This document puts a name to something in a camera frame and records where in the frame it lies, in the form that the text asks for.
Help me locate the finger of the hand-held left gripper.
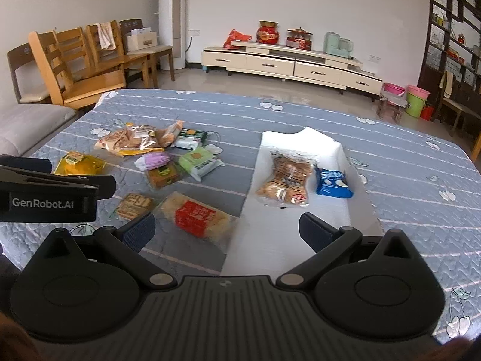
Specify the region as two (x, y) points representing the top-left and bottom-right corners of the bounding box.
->
(0, 154), (54, 176)
(0, 166), (117, 201)

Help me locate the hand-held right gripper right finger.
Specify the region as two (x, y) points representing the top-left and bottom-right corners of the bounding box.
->
(276, 212), (418, 290)

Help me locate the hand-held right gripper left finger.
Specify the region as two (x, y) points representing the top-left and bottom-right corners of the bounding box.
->
(38, 212), (179, 290)

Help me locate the yellow snack packet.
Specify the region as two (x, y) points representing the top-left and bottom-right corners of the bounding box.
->
(53, 151), (107, 177)

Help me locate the small brown biscuit packet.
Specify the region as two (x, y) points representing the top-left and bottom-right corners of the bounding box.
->
(116, 193), (155, 221)

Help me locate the white foam box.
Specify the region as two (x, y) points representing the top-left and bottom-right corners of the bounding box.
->
(222, 127), (384, 276)

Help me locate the red label rice cracker packet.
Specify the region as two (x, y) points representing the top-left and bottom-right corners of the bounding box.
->
(160, 191), (233, 238)

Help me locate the clear bread loaf bag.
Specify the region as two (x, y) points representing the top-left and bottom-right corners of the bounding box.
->
(95, 125), (158, 157)

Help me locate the light green cracker packet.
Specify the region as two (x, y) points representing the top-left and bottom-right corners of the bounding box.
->
(178, 148), (225, 182)

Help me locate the grey sofa cushion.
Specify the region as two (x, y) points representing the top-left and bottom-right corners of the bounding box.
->
(0, 103), (80, 157)

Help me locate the blue snack packet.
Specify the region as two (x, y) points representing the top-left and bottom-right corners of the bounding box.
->
(315, 167), (354, 198)

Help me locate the brown green square packet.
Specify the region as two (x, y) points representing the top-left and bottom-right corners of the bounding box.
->
(146, 163), (183, 189)

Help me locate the brown biscuit bag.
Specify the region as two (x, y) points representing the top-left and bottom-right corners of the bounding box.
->
(256, 150), (315, 207)

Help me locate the purple snack packet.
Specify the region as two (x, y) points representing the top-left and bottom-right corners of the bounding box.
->
(134, 152), (172, 171)

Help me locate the orange snack packet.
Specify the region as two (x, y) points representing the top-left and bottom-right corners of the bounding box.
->
(155, 120), (185, 148)

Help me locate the light wooden chair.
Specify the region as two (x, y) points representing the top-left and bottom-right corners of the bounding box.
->
(86, 21), (158, 89)
(28, 30), (127, 109)
(56, 26), (126, 81)

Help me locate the dark green white packet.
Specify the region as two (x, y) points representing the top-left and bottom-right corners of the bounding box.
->
(176, 129), (208, 150)

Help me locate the dark brown cushioned chair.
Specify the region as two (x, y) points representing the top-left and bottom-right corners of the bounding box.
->
(119, 19), (176, 82)
(8, 42), (53, 105)

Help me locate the small wooden stool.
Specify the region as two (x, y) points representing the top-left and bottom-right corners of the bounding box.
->
(376, 96), (409, 123)

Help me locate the white towel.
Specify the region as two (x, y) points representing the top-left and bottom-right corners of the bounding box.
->
(95, 22), (118, 51)

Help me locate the pink plastic basin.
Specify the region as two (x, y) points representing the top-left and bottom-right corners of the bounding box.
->
(382, 82), (407, 100)

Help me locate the white cardboard box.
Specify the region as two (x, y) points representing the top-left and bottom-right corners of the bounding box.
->
(126, 27), (158, 53)

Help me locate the green bucket with pink rim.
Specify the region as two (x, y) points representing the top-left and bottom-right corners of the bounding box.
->
(405, 85), (431, 119)

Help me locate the cream tv cabinet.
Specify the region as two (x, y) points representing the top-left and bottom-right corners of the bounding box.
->
(201, 40), (384, 97)

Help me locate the mint green kitchen appliance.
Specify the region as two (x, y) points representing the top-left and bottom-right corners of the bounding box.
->
(323, 32), (355, 58)

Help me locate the red pagoda gift box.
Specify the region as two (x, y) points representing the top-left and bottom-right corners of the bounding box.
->
(286, 27), (315, 50)

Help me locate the white tower air conditioner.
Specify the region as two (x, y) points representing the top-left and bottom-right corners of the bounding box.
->
(158, 0), (191, 71)

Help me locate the cream hanging towel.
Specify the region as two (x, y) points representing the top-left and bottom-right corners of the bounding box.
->
(440, 71), (455, 99)

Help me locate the dark wooden display shelf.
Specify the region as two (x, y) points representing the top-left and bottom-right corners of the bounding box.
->
(417, 0), (481, 95)

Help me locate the red round pot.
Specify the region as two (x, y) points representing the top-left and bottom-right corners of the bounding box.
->
(256, 20), (281, 44)

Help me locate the red plastic bag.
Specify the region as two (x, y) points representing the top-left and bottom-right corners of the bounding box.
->
(223, 29), (253, 49)

